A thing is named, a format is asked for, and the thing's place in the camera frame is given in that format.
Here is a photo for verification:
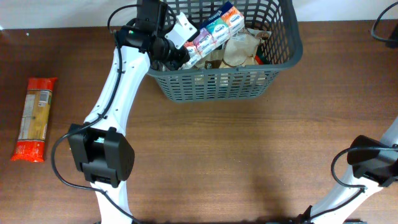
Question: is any multicolour tissue pack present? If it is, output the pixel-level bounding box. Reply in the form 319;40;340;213
180;1;244;70

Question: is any beige rice bag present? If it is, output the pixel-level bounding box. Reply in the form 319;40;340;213
220;28;272;68

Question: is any green cocoa bag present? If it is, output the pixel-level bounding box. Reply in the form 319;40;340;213
254;51;270;65

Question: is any orange spaghetti packet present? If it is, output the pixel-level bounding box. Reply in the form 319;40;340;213
11;78;57;162

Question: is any beige snack bag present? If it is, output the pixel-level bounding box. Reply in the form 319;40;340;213
150;49;225;72

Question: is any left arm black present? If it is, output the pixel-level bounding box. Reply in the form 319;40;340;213
63;1;197;223

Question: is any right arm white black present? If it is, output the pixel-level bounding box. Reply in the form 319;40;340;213
296;120;397;224

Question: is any grey plastic basket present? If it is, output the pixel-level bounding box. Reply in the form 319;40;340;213
147;0;303;103

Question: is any right black cable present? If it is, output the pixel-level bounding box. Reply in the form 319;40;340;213
371;1;398;44

